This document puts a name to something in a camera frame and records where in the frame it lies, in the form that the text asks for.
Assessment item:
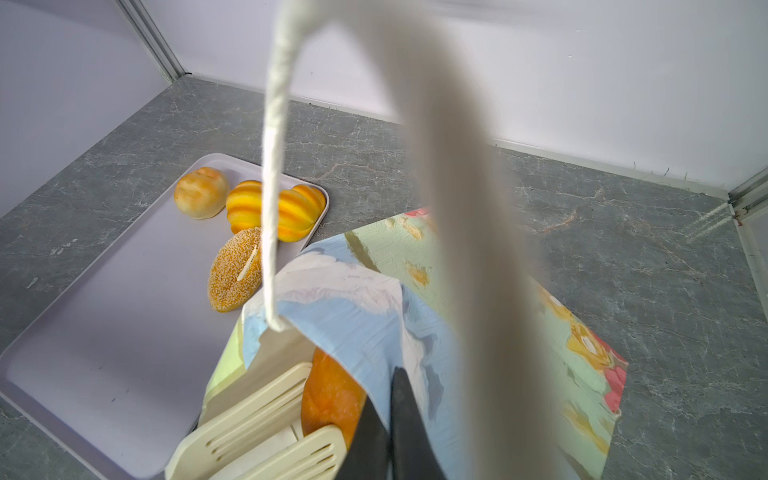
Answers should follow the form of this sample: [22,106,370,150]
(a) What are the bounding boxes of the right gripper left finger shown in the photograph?
[335,398,390,480]

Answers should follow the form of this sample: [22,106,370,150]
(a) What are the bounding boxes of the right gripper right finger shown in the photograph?
[390,367,446,480]

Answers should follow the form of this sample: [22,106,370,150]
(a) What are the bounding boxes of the round brown bun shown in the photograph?
[300,348,367,448]

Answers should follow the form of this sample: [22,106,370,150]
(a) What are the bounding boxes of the white kitchen tongs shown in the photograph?
[165,362,347,479]

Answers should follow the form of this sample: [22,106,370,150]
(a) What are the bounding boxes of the floral paper bag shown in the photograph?
[225,1,627,479]

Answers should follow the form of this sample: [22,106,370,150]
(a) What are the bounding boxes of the oval sesame bread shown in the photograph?
[208,228,262,312]

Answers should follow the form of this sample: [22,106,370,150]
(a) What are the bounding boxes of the yellow twisted bread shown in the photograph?
[225,180,262,234]
[278,184,327,243]

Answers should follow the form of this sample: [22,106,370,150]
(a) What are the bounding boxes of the round sesame bun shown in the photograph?
[174,167,231,220]

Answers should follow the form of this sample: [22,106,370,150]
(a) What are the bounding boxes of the aluminium frame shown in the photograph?
[115,0,187,83]

